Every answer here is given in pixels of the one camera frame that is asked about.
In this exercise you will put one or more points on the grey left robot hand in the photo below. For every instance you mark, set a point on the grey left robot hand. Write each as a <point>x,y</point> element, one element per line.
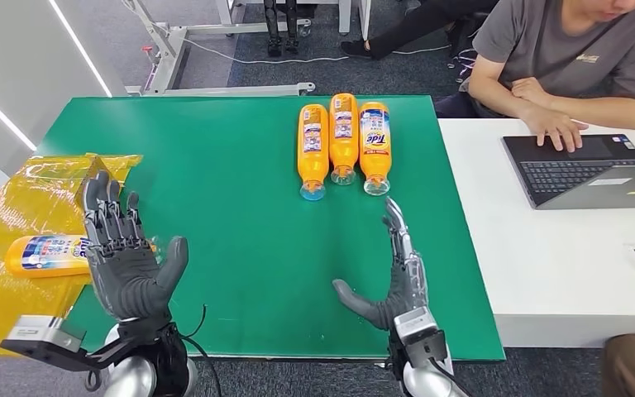
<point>126,274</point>

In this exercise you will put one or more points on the person's left hand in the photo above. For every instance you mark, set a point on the person's left hand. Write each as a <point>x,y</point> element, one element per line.
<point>530,90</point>

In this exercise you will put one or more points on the person's right hand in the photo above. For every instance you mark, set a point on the person's right hand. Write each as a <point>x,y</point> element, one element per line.
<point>556,127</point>

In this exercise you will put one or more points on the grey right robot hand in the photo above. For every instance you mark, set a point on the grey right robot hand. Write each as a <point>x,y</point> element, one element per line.
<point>408,285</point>

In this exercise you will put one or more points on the orange Tide detergent bottle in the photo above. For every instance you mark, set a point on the orange Tide detergent bottle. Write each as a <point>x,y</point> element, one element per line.
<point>43,257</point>

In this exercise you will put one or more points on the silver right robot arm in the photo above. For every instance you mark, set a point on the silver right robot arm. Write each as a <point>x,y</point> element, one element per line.
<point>427,383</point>

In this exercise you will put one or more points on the orange bottle showing Tide logo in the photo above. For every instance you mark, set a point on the orange bottle showing Tide logo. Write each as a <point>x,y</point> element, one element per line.
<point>375,159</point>

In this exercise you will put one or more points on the orange bottle with clear cap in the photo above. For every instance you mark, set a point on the orange bottle with clear cap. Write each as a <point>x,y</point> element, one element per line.
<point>344,148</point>

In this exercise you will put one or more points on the orange bottle with blue-tinted cap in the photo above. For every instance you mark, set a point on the orange bottle with blue-tinted cap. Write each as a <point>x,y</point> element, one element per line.
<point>313,164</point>

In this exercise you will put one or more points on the person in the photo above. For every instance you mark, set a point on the person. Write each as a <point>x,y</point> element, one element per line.
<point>405,33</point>
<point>558,49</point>

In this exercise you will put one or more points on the dark grey laptop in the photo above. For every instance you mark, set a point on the dark grey laptop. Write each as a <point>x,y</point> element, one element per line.
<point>569,175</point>

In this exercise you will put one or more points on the green table cover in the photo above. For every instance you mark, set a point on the green table cover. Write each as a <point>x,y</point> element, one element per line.
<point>241,219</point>

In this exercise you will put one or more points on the yellow plastic wrapped box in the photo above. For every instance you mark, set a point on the yellow plastic wrapped box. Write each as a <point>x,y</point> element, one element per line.
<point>16,197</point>

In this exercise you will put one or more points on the white desk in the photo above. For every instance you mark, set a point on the white desk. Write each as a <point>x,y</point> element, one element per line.
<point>542,263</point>

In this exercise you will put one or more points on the white table legs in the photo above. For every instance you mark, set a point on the white table legs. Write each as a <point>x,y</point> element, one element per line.
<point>345,16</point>

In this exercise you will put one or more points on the white light strip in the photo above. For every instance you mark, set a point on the white light strip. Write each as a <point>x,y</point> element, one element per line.
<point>79,49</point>
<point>0,115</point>

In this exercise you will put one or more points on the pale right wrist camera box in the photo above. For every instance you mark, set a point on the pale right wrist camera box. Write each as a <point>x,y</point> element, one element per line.
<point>419,334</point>

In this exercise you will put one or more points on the white metal stand frame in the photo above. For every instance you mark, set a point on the white metal stand frame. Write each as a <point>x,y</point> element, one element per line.
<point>167,55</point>

